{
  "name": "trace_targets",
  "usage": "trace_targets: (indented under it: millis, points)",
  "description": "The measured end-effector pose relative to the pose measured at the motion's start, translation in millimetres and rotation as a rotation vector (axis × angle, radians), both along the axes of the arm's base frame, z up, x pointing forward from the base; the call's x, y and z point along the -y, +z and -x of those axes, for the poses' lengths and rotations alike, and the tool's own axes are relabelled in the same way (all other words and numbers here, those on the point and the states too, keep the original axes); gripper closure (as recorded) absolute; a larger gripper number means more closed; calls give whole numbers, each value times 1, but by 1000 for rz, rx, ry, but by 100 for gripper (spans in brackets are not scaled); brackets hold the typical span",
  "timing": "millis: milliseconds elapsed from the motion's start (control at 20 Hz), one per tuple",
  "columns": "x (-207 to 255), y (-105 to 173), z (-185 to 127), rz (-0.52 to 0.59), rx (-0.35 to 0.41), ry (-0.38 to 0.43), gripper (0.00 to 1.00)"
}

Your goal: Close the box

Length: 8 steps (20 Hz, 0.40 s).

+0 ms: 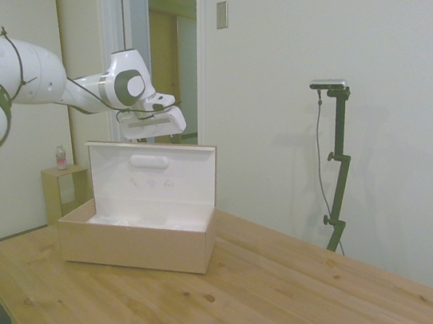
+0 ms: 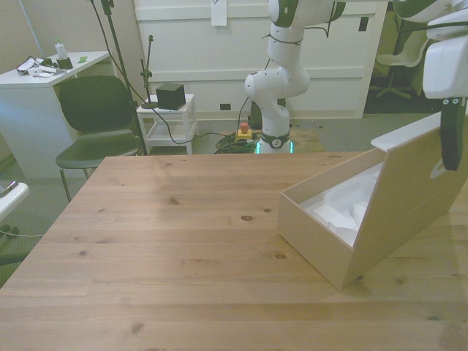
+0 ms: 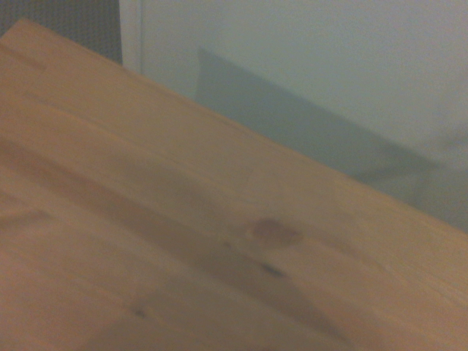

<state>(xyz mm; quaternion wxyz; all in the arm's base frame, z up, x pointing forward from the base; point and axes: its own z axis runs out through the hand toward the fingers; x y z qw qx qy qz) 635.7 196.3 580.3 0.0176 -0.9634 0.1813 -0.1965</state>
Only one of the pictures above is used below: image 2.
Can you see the black chair with metal legs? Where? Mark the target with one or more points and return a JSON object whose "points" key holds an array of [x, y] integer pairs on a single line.
{"points": [[95, 106]]}

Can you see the white handheld device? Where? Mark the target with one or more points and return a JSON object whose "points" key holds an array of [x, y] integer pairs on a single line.
{"points": [[40, 73]]}

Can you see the white desk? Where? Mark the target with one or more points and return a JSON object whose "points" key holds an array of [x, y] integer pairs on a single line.
{"points": [[29, 120]]}

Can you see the white swivel office chair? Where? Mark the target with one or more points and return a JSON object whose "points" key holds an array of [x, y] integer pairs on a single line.
{"points": [[393, 60]]}

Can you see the small white side table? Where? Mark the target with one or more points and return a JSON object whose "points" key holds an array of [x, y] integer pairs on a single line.
{"points": [[188, 104]]}

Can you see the black rectangular wall plate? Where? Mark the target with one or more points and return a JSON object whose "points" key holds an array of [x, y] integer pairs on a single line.
{"points": [[363, 24]]}

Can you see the black wall outlet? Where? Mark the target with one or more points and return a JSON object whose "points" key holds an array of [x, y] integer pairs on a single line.
{"points": [[225, 106]]}

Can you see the clear bottle with green cap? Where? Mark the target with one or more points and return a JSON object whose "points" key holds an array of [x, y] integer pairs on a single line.
{"points": [[60, 49]]}

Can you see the white hanging paper sheet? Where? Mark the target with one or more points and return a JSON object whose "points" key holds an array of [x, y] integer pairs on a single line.
{"points": [[218, 14]]}

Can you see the green sticky note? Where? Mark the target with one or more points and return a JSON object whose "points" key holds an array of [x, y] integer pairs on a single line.
{"points": [[83, 59]]}

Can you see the white moulded foam insert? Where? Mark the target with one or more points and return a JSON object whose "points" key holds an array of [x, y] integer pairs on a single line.
{"points": [[336, 215]]}

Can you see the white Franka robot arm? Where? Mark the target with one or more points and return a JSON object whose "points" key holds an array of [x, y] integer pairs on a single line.
{"points": [[281, 84]]}

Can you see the tan cardboard box with lid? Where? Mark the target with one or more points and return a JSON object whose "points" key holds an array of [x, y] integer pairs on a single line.
{"points": [[314, 234]]}

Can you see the black and white headset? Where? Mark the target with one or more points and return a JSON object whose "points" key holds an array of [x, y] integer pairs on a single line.
{"points": [[26, 66]]}

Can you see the white panelled partition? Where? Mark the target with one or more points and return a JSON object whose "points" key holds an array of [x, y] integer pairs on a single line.
{"points": [[204, 66]]}

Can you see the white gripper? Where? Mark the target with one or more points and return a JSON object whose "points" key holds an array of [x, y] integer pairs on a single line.
{"points": [[446, 69]]}

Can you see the tall black tripod stand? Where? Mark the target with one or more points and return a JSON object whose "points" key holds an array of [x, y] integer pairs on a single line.
{"points": [[116, 36]]}

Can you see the white rounded furniture edge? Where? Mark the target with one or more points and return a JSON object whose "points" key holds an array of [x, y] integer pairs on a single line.
{"points": [[14, 197]]}

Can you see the black cube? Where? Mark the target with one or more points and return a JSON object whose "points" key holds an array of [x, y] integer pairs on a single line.
{"points": [[169, 97]]}

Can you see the yellow emergency stop red button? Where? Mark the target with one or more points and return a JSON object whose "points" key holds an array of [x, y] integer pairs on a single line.
{"points": [[243, 133]]}

